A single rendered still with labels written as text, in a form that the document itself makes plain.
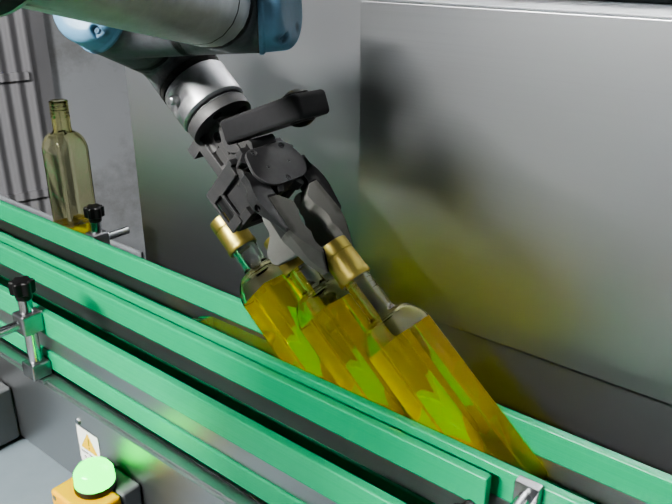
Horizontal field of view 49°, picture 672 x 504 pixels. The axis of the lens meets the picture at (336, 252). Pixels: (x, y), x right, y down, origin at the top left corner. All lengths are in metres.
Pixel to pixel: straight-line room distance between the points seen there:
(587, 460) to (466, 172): 0.30
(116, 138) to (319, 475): 2.64
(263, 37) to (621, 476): 0.49
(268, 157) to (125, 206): 2.54
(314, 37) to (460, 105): 0.22
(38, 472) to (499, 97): 0.73
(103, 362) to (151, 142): 0.42
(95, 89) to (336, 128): 2.30
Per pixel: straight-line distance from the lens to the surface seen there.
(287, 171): 0.76
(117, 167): 3.23
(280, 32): 0.67
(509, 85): 0.73
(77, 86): 3.12
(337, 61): 0.88
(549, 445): 0.73
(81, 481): 0.87
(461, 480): 0.67
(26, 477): 1.05
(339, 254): 0.72
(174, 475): 0.81
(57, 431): 1.01
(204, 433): 0.77
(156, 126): 1.15
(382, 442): 0.70
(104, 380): 0.90
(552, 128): 0.71
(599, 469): 0.72
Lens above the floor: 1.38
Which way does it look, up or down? 23 degrees down
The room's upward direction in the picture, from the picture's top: straight up
